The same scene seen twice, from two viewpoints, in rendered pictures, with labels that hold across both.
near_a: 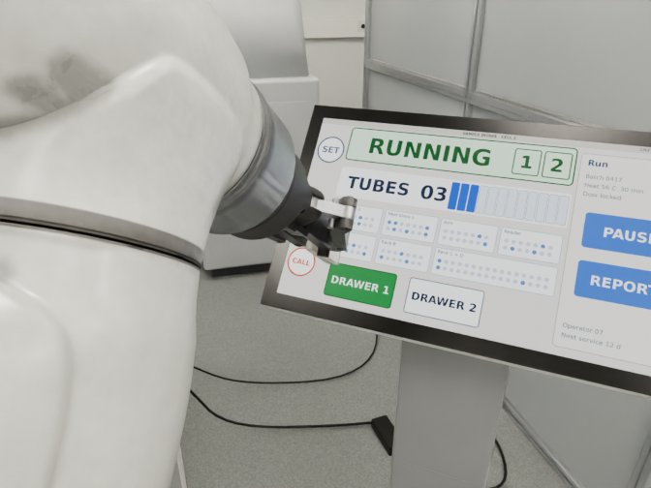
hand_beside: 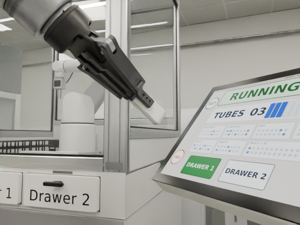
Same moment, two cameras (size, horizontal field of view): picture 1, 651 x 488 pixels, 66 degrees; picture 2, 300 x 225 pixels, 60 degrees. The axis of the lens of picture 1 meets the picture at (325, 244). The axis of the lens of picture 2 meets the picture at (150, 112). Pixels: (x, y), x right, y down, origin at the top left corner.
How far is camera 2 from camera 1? 0.42 m
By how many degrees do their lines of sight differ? 49
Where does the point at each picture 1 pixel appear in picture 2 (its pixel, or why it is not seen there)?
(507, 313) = (289, 179)
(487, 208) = (290, 113)
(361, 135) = (229, 93)
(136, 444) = not seen: outside the picture
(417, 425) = not seen: outside the picture
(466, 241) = (270, 134)
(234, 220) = (27, 14)
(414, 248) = (236, 143)
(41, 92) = not seen: outside the picture
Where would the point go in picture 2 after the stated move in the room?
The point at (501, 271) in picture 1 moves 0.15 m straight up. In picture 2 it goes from (291, 150) to (287, 51)
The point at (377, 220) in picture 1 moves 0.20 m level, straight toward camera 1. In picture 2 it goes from (221, 131) to (156, 130)
